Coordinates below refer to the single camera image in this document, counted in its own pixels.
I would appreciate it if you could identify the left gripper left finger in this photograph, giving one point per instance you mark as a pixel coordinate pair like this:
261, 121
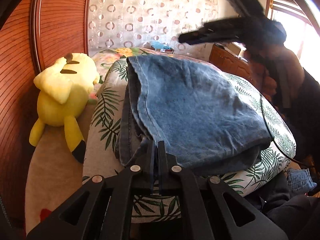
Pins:
146, 163

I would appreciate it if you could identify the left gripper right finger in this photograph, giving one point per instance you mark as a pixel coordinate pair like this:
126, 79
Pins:
167, 178

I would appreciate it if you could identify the blue denim pants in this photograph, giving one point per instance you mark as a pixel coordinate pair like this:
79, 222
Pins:
195, 110

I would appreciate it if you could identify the person's right hand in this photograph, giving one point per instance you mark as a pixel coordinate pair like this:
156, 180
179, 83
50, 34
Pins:
282, 65

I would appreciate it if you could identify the wooden framed window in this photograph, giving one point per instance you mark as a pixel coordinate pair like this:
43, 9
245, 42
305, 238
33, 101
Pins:
302, 38

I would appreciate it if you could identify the palm leaf print quilt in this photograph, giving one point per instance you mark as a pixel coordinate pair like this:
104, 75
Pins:
102, 155

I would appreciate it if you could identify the wooden side cabinet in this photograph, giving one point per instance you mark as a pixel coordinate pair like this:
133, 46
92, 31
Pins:
229, 63

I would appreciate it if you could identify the yellow Pikachu plush toy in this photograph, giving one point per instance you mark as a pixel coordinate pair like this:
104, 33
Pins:
64, 88

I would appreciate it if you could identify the floral bed sheet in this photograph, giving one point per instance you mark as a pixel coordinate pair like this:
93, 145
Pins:
106, 57

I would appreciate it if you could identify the person's dark clothed body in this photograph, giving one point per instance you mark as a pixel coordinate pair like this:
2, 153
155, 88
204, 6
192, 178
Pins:
297, 216

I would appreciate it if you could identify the white circle pattern curtain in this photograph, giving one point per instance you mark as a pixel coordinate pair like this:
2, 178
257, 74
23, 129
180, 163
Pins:
137, 23

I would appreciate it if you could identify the wooden slatted wardrobe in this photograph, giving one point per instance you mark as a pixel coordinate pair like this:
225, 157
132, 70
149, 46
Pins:
34, 33

